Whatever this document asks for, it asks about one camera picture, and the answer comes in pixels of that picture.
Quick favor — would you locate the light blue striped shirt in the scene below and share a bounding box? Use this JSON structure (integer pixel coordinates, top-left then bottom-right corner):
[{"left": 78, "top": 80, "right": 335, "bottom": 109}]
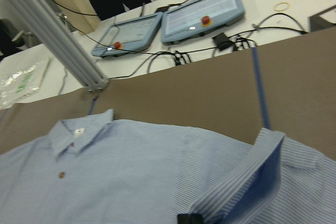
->
[{"left": 1, "top": 110, "right": 335, "bottom": 223}]

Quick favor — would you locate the aluminium frame post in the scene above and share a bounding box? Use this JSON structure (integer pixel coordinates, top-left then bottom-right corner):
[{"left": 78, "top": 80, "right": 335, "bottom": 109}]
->
[{"left": 9, "top": 0, "right": 109, "bottom": 92}]

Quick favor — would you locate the rubber band ring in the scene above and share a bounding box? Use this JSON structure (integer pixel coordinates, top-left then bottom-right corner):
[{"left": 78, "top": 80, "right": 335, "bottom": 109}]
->
[{"left": 274, "top": 2, "right": 291, "bottom": 12}]

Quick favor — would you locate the right blue teach pendant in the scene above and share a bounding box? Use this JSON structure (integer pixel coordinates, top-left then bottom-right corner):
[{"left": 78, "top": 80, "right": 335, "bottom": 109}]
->
[{"left": 161, "top": 0, "right": 245, "bottom": 45}]

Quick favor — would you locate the blue teach pendant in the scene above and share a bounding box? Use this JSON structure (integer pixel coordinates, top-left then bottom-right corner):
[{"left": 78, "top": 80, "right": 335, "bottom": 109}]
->
[
  {"left": 91, "top": 12, "right": 163, "bottom": 58},
  {"left": 161, "top": 0, "right": 245, "bottom": 45}
]

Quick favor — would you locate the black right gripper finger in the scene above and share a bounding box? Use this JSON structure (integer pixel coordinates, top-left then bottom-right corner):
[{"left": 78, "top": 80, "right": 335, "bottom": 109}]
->
[{"left": 177, "top": 214, "right": 203, "bottom": 224}]

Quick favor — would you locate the black power adapter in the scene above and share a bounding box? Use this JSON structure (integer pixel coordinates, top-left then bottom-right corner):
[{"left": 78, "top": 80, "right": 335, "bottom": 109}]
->
[{"left": 212, "top": 33, "right": 233, "bottom": 51}]

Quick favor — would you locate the clear MINI plastic bag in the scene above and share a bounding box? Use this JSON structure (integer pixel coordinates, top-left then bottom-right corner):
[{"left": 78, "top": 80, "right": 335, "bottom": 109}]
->
[{"left": 1, "top": 56, "right": 50, "bottom": 109}]

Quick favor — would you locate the left blue teach pendant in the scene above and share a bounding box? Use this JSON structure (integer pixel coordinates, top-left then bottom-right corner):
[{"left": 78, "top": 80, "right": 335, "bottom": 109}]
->
[{"left": 91, "top": 12, "right": 163, "bottom": 58}]

